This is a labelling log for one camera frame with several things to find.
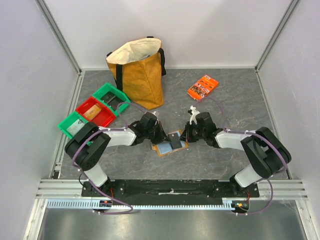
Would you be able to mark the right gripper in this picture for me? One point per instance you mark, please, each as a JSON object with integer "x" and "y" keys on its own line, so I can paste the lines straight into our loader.
{"x": 188, "y": 132}

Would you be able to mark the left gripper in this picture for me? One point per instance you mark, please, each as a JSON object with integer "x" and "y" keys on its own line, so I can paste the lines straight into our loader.
{"x": 161, "y": 136}

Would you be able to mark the black card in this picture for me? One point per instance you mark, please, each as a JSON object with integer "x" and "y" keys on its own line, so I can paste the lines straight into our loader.
{"x": 174, "y": 140}
{"x": 111, "y": 100}

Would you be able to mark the yellow leather card holder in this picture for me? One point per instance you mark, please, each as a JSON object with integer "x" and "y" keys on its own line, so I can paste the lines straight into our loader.
{"x": 165, "y": 148}

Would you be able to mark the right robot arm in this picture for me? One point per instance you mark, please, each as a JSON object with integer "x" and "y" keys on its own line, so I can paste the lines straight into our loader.
{"x": 266, "y": 154}

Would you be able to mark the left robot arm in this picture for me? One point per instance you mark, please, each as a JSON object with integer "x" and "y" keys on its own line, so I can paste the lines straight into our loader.
{"x": 87, "y": 146}

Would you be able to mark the black card in bin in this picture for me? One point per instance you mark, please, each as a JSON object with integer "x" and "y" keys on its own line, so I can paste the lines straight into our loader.
{"x": 111, "y": 100}

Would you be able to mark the tan card in bin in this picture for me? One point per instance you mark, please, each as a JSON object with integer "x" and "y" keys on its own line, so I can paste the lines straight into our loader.
{"x": 92, "y": 112}

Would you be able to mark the grey card in bin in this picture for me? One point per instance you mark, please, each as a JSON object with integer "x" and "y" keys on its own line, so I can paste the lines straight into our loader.
{"x": 75, "y": 127}

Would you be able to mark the orange screw box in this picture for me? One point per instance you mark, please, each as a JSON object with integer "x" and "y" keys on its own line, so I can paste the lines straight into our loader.
{"x": 203, "y": 87}

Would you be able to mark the green bin far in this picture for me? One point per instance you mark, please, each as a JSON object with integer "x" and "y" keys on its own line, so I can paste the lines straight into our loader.
{"x": 108, "y": 87}

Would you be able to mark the green bin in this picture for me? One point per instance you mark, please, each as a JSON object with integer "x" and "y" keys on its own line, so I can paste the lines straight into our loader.
{"x": 72, "y": 117}
{"x": 108, "y": 87}

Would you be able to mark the brown paper tote bag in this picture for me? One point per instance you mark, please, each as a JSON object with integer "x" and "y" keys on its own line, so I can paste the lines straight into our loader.
{"x": 138, "y": 67}

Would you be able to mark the red bin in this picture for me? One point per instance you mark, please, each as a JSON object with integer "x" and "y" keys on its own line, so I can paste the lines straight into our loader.
{"x": 103, "y": 119}

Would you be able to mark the green bin near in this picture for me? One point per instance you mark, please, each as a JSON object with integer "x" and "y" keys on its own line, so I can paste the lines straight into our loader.
{"x": 72, "y": 117}

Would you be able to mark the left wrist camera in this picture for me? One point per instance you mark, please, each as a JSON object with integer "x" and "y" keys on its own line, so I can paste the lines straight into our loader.
{"x": 156, "y": 113}

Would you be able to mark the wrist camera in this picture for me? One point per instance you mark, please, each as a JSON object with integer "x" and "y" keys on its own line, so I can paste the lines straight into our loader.
{"x": 156, "y": 113}
{"x": 193, "y": 112}

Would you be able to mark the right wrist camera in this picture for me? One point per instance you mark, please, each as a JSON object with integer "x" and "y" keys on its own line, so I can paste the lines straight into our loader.
{"x": 193, "y": 112}

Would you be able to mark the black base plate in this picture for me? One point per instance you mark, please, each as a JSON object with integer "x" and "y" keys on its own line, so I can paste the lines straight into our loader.
{"x": 208, "y": 187}

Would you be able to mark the slotted cable duct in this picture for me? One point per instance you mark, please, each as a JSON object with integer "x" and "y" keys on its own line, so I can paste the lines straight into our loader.
{"x": 97, "y": 204}

